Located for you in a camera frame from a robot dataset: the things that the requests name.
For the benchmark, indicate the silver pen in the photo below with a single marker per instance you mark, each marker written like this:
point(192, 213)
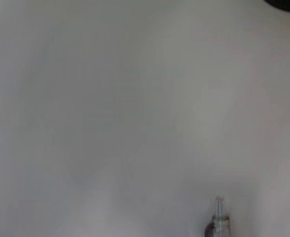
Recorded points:
point(219, 222)

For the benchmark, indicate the black mesh pen holder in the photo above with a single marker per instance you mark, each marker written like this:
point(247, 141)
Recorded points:
point(288, 5)

